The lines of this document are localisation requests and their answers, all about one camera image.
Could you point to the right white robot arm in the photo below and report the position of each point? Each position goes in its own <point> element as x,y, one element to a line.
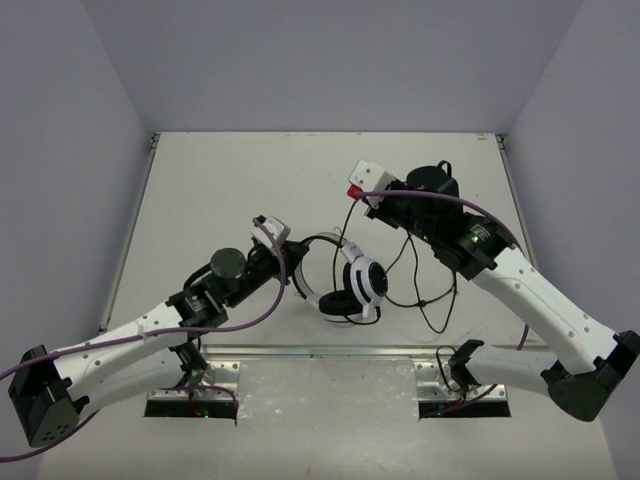
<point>583,362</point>

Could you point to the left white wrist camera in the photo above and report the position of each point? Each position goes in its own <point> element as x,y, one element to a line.
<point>270,232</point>

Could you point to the left metal mounting bracket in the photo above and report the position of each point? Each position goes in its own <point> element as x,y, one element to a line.
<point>215,386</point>

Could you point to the right metal mounting bracket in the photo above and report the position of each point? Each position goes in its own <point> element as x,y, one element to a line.
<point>434,384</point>

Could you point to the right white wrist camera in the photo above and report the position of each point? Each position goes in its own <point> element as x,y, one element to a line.
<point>369,177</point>

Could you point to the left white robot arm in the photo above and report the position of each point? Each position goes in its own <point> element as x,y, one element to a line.
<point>54,393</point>

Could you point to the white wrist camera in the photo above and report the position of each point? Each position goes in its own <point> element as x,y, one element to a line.
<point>369,177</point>
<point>270,232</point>

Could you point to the metal mounting bracket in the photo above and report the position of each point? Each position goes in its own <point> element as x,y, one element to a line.
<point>215,386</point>
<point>434,384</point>

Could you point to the white black headphones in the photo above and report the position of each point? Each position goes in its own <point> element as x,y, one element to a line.
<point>365,285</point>

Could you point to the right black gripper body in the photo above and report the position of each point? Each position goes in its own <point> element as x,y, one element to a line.
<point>396,211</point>

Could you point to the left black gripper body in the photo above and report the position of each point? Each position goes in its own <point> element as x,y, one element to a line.
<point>291,253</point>

